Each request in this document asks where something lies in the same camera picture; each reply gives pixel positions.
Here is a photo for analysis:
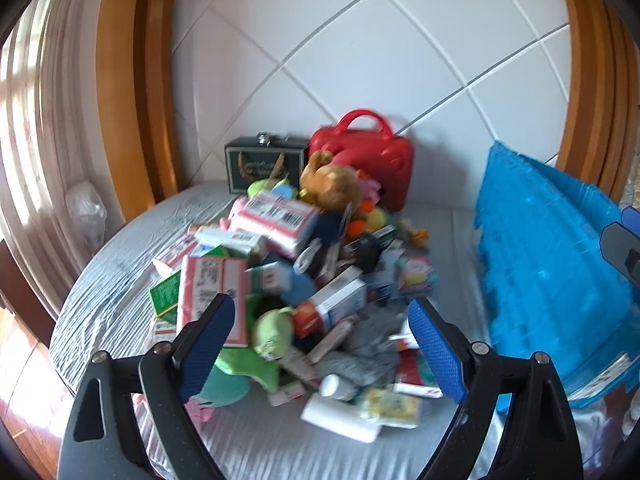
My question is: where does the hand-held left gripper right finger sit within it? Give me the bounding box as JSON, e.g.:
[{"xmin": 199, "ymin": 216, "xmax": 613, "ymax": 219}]
[{"xmin": 407, "ymin": 296, "xmax": 585, "ymax": 480}]

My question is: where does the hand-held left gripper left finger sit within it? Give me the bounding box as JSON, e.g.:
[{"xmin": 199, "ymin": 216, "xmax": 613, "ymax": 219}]
[{"xmin": 57, "ymin": 292, "xmax": 237, "ymax": 480}]

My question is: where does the pink pig plush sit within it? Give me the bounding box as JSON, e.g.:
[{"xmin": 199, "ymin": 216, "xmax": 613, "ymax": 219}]
[{"xmin": 182, "ymin": 372, "xmax": 251, "ymax": 423}]

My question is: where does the blue plastic crate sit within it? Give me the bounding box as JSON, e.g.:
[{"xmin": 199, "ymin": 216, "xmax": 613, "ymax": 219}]
[{"xmin": 472, "ymin": 140, "xmax": 640, "ymax": 408}]

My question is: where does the white red tube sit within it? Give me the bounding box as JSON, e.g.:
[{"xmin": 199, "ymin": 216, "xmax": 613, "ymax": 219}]
[{"xmin": 392, "ymin": 382, "xmax": 443, "ymax": 400}]

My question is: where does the long grey gold box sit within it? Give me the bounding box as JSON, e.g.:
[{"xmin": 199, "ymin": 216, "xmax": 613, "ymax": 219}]
[{"xmin": 147, "ymin": 320, "xmax": 178, "ymax": 356}]

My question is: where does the grey plush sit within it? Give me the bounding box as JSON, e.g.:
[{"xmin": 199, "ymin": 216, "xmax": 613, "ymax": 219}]
[{"xmin": 320, "ymin": 305, "xmax": 408, "ymax": 391}]

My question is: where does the green cardboard box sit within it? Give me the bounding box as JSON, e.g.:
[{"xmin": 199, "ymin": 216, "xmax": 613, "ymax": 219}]
[{"xmin": 149, "ymin": 271, "xmax": 182, "ymax": 324}]

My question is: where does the white pink tissue pack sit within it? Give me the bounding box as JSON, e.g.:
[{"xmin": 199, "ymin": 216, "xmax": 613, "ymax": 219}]
[
  {"xmin": 227, "ymin": 192, "xmax": 321, "ymax": 259},
  {"xmin": 178, "ymin": 255, "xmax": 252, "ymax": 349}
]

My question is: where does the green frog plush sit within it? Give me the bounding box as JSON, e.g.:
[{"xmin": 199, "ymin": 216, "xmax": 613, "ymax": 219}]
[{"xmin": 251, "ymin": 307, "xmax": 296, "ymax": 361}]

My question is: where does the yellow packet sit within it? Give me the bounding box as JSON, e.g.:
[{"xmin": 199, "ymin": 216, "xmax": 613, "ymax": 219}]
[{"xmin": 360, "ymin": 387, "xmax": 423, "ymax": 429}]

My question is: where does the colourful small packet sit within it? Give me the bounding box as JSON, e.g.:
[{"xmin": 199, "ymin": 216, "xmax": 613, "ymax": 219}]
[{"xmin": 397, "ymin": 255, "xmax": 441, "ymax": 296}]

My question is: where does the small white pink box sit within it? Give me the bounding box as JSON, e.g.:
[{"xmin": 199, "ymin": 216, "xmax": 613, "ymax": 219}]
[{"xmin": 267, "ymin": 381, "xmax": 307, "ymax": 407}]

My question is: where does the white teal box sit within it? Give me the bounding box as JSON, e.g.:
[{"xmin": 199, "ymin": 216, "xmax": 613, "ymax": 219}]
[{"xmin": 250, "ymin": 260, "xmax": 293, "ymax": 293}]

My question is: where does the white red flat box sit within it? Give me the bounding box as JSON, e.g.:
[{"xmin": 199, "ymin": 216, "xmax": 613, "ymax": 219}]
[{"xmin": 152, "ymin": 235, "xmax": 201, "ymax": 276}]

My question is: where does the beige long box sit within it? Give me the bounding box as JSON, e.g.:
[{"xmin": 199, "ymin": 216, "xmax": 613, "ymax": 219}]
[{"xmin": 307, "ymin": 316, "xmax": 361, "ymax": 363}]

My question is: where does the white blue box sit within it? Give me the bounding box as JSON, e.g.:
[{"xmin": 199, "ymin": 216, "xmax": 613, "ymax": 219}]
[{"xmin": 312, "ymin": 277, "xmax": 368, "ymax": 333}]

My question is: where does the white long box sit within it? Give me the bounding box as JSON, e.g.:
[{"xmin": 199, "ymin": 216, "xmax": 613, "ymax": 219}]
[{"xmin": 194, "ymin": 225, "xmax": 268, "ymax": 257}]

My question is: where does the blue cloth cap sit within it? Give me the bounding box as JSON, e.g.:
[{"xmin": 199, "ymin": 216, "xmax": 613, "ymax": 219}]
[{"xmin": 287, "ymin": 270, "xmax": 321, "ymax": 306}]

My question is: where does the large white tube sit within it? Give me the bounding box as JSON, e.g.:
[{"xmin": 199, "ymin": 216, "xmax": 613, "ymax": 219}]
[{"xmin": 300, "ymin": 392, "xmax": 382, "ymax": 444}]

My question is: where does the black bottle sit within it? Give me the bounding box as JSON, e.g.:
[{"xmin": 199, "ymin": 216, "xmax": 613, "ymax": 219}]
[{"xmin": 355, "ymin": 235, "xmax": 383, "ymax": 273}]

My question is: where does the orange yellow plush toy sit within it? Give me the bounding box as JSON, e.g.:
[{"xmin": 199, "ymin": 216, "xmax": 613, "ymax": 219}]
[{"xmin": 347, "ymin": 200, "xmax": 391, "ymax": 238}]

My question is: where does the green blue plush toy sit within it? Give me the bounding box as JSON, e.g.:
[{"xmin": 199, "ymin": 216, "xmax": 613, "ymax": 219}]
[{"xmin": 247, "ymin": 177, "xmax": 296, "ymax": 201}]

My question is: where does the clear plastic bag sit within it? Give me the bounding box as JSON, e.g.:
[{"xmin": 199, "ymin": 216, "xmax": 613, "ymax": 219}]
[{"xmin": 65, "ymin": 182, "xmax": 108, "ymax": 246}]

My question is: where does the dark box with gold emblem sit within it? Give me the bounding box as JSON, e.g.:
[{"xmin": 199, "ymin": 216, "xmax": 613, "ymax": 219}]
[{"xmin": 225, "ymin": 131, "xmax": 311, "ymax": 196}]

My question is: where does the brown teddy plush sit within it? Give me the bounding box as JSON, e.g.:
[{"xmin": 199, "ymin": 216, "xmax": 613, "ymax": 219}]
[{"xmin": 299, "ymin": 151, "xmax": 363, "ymax": 211}]

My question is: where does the red plastic carry case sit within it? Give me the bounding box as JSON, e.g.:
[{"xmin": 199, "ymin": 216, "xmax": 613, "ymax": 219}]
[{"xmin": 308, "ymin": 109, "xmax": 415, "ymax": 212}]

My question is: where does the dark wooden nightstand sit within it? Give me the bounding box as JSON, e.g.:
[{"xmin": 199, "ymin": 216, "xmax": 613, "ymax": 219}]
[{"xmin": 0, "ymin": 237, "xmax": 51, "ymax": 331}]

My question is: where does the pale striped curtain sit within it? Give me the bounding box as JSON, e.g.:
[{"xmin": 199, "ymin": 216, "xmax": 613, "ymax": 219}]
[{"xmin": 0, "ymin": 0, "xmax": 126, "ymax": 321}]

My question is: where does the padded headboard wooden frame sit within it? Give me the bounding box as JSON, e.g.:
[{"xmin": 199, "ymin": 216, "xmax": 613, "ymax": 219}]
[{"xmin": 95, "ymin": 0, "xmax": 640, "ymax": 221}]

